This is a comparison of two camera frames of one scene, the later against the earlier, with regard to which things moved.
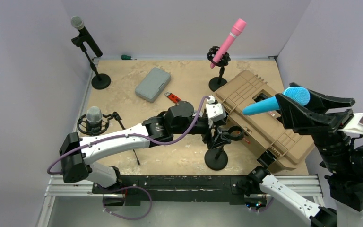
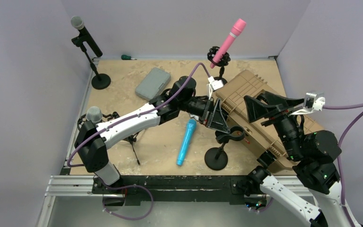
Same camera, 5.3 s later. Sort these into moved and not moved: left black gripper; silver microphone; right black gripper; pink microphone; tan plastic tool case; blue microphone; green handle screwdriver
Moved: left black gripper; blue microphone; right black gripper
Not moved: silver microphone; tan plastic tool case; green handle screwdriver; pink microphone
